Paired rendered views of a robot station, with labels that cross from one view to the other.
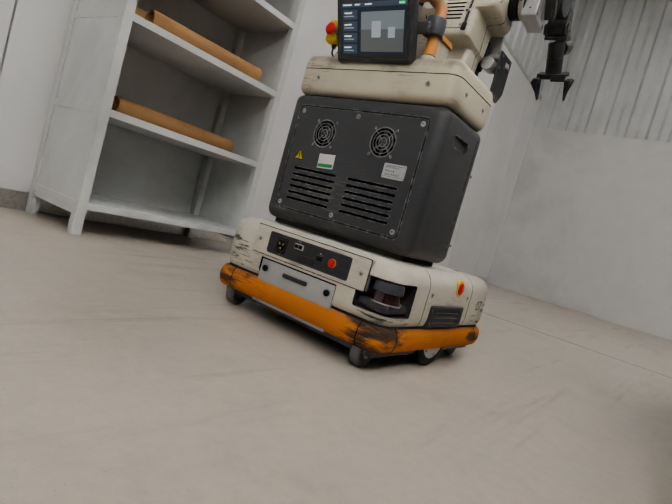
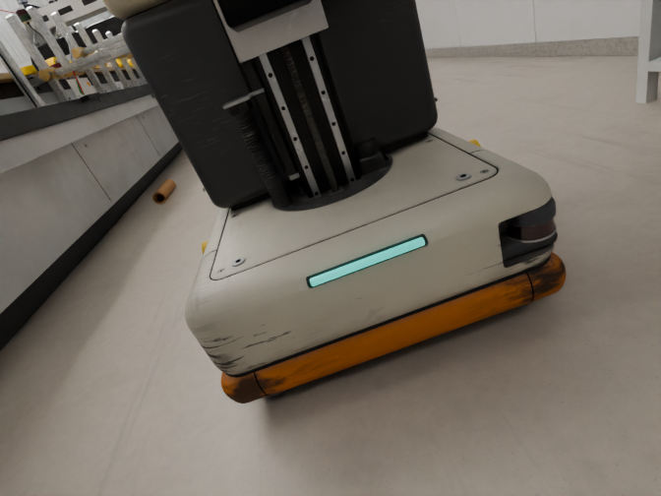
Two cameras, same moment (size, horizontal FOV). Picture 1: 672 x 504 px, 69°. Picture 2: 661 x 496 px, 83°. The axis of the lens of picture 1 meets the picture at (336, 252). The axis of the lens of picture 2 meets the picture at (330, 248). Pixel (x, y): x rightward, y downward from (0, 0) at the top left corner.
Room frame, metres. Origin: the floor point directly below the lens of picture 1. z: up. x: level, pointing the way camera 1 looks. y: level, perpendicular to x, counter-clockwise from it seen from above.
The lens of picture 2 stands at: (2.23, -0.61, 0.55)
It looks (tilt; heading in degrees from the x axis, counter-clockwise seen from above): 28 degrees down; 146
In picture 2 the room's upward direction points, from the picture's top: 22 degrees counter-clockwise
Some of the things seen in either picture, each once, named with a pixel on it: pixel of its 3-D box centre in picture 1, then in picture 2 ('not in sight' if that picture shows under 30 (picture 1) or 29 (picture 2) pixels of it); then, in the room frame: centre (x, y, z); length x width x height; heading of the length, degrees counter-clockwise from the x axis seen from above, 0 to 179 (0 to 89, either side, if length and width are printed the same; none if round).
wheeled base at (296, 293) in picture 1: (361, 283); (347, 224); (1.60, -0.11, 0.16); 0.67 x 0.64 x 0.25; 143
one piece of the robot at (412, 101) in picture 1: (382, 148); (275, 31); (1.52, -0.05, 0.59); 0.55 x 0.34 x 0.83; 53
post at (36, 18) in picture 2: not in sight; (60, 56); (-0.42, 0.00, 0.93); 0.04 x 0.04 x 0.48; 55
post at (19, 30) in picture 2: not in sight; (44, 68); (-0.22, -0.14, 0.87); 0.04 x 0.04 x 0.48; 55
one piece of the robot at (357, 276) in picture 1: (308, 254); not in sight; (1.32, 0.07, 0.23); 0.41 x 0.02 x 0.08; 53
